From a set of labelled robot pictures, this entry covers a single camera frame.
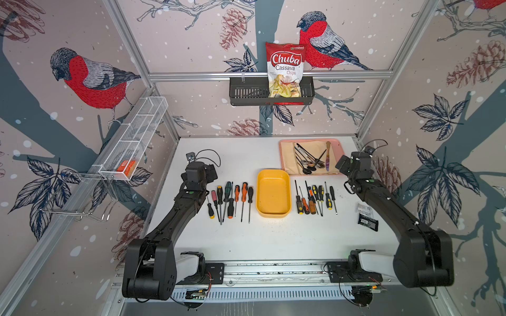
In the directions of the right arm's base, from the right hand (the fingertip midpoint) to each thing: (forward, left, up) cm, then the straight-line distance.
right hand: (350, 161), depth 87 cm
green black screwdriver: (-8, +57, -14) cm, 60 cm away
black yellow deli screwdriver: (-10, +61, -15) cm, 64 cm away
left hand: (-4, +66, 0) cm, 66 cm away
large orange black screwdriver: (-11, +49, -17) cm, 53 cm away
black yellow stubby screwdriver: (-12, +8, -16) cm, 22 cm away
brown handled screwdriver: (-15, +16, -16) cm, 27 cm away
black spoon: (+5, +17, -16) cm, 24 cm away
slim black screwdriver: (-9, +5, -18) cm, 21 cm away
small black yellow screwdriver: (-6, +11, -15) cm, 20 cm away
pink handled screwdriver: (-12, +63, -17) cm, 66 cm away
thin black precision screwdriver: (-8, +14, -16) cm, 23 cm away
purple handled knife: (+13, +3, -17) cm, 22 cm away
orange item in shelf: (-19, +85, +18) cm, 89 cm away
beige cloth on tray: (+23, +8, -18) cm, 30 cm away
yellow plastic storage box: (-10, +34, -15) cm, 39 cm away
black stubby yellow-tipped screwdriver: (-19, +64, -16) cm, 69 cm away
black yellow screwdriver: (-14, +22, -16) cm, 30 cm away
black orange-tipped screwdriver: (-18, +54, -16) cm, 59 cm away
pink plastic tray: (+16, +13, -16) cm, 26 cm away
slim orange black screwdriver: (-16, +19, -16) cm, 30 cm away
